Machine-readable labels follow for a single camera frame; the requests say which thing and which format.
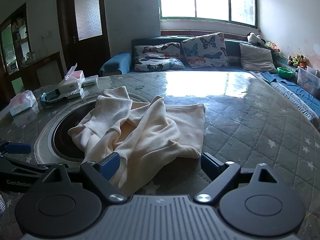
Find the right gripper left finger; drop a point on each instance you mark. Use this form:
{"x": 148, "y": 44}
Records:
{"x": 96, "y": 177}

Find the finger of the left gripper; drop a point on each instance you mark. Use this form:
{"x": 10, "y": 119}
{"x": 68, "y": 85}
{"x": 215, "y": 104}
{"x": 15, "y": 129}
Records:
{"x": 14, "y": 148}
{"x": 9, "y": 165}

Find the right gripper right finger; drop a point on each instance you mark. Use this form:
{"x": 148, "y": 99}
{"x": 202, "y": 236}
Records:
{"x": 222, "y": 176}

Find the cream sweatshirt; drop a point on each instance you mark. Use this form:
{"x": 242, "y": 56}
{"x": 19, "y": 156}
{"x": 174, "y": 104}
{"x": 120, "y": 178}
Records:
{"x": 147, "y": 136}

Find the soft tissue pack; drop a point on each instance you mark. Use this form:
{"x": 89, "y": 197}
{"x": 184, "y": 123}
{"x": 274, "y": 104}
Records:
{"x": 21, "y": 102}

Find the dark wooden cabinet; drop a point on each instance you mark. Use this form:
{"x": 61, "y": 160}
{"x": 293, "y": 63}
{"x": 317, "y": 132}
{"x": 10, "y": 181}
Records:
{"x": 19, "y": 64}

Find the green transparent flat case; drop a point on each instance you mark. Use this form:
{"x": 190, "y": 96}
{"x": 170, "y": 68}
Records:
{"x": 89, "y": 81}

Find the pink white tissue box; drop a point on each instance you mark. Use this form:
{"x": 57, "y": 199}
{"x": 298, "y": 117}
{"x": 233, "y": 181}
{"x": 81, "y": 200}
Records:
{"x": 72, "y": 81}

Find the blue sofa blanket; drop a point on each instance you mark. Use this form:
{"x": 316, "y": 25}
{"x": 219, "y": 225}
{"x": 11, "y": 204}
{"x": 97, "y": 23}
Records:
{"x": 299, "y": 97}

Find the green plastic bowl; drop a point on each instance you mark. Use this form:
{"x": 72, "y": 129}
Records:
{"x": 285, "y": 73}

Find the grey plain cushion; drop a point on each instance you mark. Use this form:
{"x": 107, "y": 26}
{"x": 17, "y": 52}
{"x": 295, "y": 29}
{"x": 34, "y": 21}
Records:
{"x": 256, "y": 59}

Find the blue sofa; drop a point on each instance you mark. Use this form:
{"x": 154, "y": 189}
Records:
{"x": 123, "y": 63}

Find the upright butterfly pillow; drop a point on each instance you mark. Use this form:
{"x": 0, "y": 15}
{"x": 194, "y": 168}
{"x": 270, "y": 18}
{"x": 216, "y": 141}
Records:
{"x": 206, "y": 51}

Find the clear plastic storage box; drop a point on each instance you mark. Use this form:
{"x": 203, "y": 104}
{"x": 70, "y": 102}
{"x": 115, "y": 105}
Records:
{"x": 308, "y": 81}

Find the lying butterfly pillow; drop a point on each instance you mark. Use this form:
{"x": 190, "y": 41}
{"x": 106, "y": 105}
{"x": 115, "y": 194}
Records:
{"x": 155, "y": 58}

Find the colourful plush toys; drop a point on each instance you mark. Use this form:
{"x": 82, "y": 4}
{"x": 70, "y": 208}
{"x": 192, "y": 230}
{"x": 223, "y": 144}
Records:
{"x": 297, "y": 61}

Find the pink green plush toy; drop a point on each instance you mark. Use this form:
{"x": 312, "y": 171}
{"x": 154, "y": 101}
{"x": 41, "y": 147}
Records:
{"x": 273, "y": 46}

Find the panda plush toy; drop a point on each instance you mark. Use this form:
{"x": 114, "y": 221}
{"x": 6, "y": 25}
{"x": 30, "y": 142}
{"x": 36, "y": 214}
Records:
{"x": 255, "y": 39}

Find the dark wooden door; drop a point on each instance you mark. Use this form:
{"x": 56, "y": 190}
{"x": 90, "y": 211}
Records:
{"x": 83, "y": 34}

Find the green framed window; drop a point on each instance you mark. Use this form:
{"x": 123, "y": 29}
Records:
{"x": 242, "y": 12}

